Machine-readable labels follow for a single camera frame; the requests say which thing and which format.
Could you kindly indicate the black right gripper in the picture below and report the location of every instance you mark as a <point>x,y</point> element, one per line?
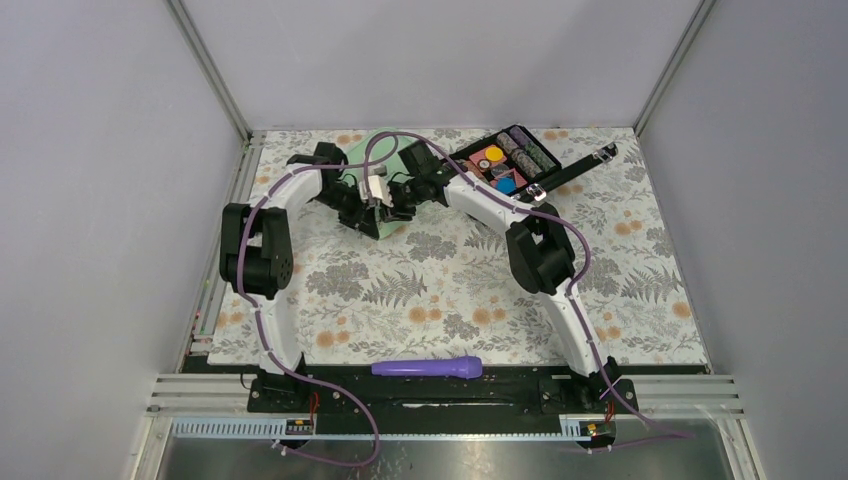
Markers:
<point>396,214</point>

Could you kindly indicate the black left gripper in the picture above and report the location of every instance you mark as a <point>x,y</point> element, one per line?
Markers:
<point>363,218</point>

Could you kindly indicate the mint green medicine kit case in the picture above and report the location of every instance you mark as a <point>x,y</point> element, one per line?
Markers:
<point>383,154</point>

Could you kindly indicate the purple flashlight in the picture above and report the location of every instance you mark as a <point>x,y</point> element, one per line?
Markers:
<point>464,367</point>

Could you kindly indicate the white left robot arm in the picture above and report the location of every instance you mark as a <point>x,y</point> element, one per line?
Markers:
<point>256,253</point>

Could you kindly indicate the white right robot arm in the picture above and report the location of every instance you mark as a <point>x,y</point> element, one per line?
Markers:
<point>541,256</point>

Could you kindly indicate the black poker chip case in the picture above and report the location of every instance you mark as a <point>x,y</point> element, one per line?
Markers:
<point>515,163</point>

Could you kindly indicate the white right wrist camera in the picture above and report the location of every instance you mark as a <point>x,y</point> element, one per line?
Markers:
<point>373,188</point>

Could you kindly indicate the white slotted cable duct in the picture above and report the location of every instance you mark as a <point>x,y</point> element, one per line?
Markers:
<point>223,428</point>

